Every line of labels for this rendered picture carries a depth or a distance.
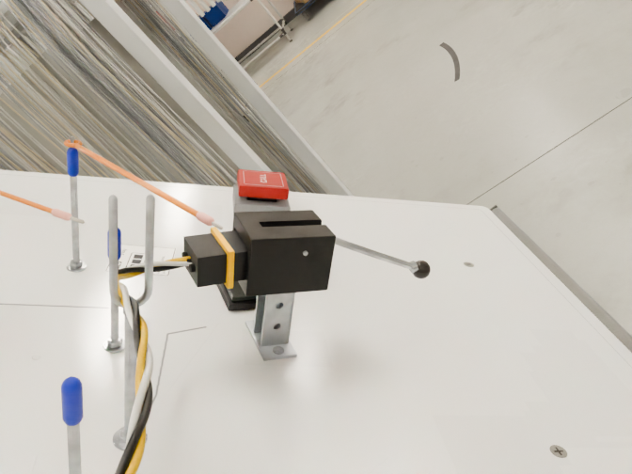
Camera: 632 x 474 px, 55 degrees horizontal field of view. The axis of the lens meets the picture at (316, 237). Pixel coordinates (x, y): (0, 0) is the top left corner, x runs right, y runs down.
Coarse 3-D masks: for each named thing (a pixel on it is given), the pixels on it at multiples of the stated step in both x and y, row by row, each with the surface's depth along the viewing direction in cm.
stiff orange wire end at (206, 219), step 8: (64, 144) 44; (72, 144) 43; (80, 144) 44; (88, 152) 42; (104, 160) 41; (112, 168) 41; (120, 168) 40; (128, 176) 40; (144, 184) 39; (152, 192) 38; (160, 192) 38; (168, 200) 37; (176, 200) 37; (184, 208) 36; (192, 208) 36; (200, 216) 35; (208, 216) 35; (208, 224) 35; (216, 224) 35
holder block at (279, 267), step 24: (240, 216) 39; (264, 216) 40; (288, 216) 40; (312, 216) 41; (264, 240) 37; (288, 240) 37; (312, 240) 38; (264, 264) 38; (288, 264) 38; (312, 264) 39; (264, 288) 38; (288, 288) 39; (312, 288) 40
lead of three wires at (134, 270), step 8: (136, 264) 36; (144, 264) 36; (160, 264) 36; (168, 264) 37; (176, 264) 37; (184, 264) 37; (120, 272) 34; (128, 272) 34; (136, 272) 35; (144, 272) 36; (120, 288) 30; (120, 296) 29; (128, 296) 29
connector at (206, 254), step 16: (192, 240) 38; (208, 240) 38; (240, 240) 39; (192, 256) 37; (208, 256) 36; (224, 256) 37; (240, 256) 37; (192, 272) 37; (208, 272) 37; (224, 272) 37; (240, 272) 38
